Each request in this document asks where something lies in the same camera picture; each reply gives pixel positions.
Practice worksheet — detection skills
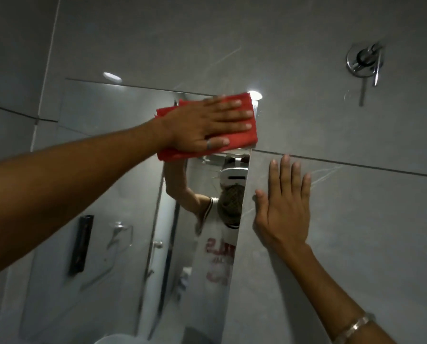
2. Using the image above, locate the person's left forearm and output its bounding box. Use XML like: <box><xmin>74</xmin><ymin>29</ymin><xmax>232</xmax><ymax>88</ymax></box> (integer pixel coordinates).
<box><xmin>0</xmin><ymin>117</ymin><xmax>173</xmax><ymax>283</ymax></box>

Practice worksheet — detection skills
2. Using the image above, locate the person's right forearm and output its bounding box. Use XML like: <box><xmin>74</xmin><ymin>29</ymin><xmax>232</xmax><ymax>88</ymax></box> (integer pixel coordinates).
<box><xmin>290</xmin><ymin>243</ymin><xmax>397</xmax><ymax>344</ymax></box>

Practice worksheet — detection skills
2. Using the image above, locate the red cleaning cloth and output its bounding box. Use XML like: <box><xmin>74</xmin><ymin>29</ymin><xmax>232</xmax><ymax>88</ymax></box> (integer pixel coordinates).
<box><xmin>154</xmin><ymin>92</ymin><xmax>259</xmax><ymax>162</ymax></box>

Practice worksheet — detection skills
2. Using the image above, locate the chrome wall tap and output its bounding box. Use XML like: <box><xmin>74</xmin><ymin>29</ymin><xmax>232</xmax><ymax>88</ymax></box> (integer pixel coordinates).
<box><xmin>346</xmin><ymin>41</ymin><xmax>385</xmax><ymax>87</ymax></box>

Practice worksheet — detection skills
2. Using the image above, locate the person's right hand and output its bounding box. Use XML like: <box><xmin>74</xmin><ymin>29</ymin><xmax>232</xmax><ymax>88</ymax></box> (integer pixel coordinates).
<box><xmin>254</xmin><ymin>154</ymin><xmax>312</xmax><ymax>253</ymax></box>

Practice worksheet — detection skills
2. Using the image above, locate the person's left hand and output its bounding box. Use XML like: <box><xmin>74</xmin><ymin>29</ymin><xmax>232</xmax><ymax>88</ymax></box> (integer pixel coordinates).
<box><xmin>160</xmin><ymin>95</ymin><xmax>254</xmax><ymax>154</ymax></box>

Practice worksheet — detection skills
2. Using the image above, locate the wall mirror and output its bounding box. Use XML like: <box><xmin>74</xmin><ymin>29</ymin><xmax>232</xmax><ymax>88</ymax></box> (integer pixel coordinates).
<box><xmin>17</xmin><ymin>78</ymin><xmax>261</xmax><ymax>344</ymax></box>

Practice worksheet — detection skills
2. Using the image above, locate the silver bracelet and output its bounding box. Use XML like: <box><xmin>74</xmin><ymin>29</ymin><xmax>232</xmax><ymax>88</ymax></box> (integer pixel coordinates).
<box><xmin>333</xmin><ymin>312</ymin><xmax>376</xmax><ymax>343</ymax></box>

